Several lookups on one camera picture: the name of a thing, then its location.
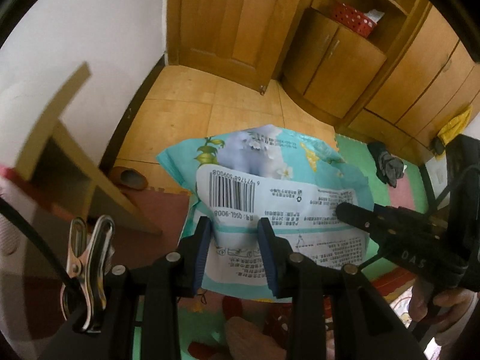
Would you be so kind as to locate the person's leg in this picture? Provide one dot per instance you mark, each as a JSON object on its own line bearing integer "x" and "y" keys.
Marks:
{"x": 251, "y": 339}

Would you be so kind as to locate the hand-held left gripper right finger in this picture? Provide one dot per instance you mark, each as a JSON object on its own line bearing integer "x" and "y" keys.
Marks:
{"x": 268, "y": 258}

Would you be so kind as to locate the crumpled white paper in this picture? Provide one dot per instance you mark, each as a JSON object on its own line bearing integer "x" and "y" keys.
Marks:
{"x": 375, "y": 15}

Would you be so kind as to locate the brown slipper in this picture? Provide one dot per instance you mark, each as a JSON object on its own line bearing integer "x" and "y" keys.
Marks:
{"x": 129, "y": 178}

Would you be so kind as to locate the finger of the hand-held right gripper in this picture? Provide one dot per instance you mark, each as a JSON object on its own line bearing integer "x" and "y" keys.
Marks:
{"x": 360, "y": 215}

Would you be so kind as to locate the yellow cloth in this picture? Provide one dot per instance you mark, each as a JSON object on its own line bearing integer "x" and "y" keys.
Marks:
{"x": 455, "y": 127}

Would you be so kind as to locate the colourful foam floor mat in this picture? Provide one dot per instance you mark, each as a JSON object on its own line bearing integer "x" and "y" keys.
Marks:
{"x": 356, "y": 157}

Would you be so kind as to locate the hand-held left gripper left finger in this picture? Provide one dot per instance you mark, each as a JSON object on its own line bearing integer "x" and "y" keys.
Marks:
{"x": 201, "y": 258}

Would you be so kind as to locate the teal printed wipes packet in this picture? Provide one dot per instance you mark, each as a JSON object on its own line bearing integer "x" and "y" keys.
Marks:
{"x": 281, "y": 195}

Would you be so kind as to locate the person's right hand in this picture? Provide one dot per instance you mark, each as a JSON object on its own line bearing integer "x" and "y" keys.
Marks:
{"x": 450, "y": 300}

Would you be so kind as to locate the dark grey cloth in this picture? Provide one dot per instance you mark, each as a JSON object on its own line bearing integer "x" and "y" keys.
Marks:
{"x": 390, "y": 167}

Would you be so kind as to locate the wooden cabinet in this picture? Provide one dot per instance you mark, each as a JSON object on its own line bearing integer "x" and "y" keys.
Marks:
{"x": 337, "y": 67}

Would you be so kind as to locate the metal spring clip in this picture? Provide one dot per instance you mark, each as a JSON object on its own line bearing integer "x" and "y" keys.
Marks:
{"x": 88, "y": 255}

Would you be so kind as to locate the person's right forearm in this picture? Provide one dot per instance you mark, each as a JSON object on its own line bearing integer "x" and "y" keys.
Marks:
{"x": 455, "y": 335}

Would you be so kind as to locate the red polka dot basket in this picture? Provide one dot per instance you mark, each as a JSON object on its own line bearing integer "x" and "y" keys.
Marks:
{"x": 350, "y": 17}

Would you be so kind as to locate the beige bedside table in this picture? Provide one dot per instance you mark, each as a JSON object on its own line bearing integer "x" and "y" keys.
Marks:
{"x": 56, "y": 105}

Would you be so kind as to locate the wooden door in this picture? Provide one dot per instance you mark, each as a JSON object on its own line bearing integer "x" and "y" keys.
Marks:
{"x": 225, "y": 26}

